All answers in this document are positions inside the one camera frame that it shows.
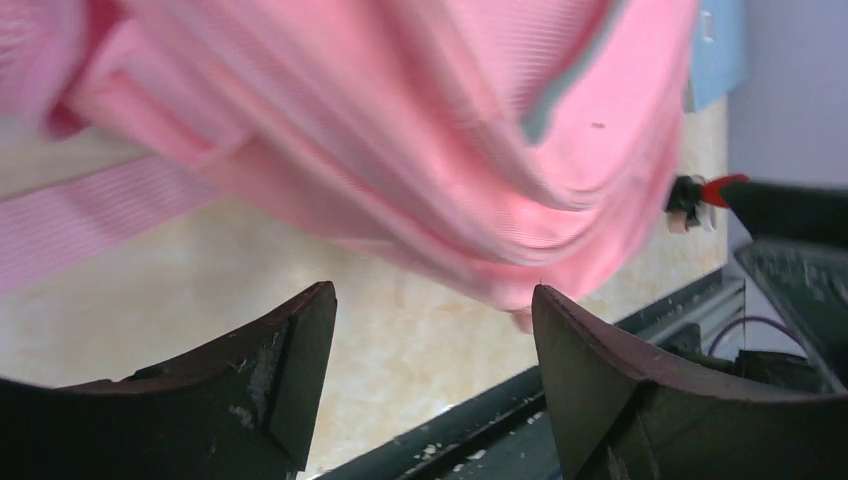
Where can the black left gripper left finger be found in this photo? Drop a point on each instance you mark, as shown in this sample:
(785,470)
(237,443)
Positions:
(242,406)

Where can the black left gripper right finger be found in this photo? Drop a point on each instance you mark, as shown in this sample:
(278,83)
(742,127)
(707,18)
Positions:
(622,408)

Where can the pink student backpack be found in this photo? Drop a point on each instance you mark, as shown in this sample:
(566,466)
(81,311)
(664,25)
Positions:
(487,145)

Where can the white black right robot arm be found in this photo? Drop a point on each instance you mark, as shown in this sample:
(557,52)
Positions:
(816,215)

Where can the red black stamp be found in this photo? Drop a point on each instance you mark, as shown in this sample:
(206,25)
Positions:
(693,202)

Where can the light blue notebook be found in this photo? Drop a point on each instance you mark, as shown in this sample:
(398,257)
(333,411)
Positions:
(719,58)

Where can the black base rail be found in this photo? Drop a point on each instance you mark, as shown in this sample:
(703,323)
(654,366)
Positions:
(506,432)

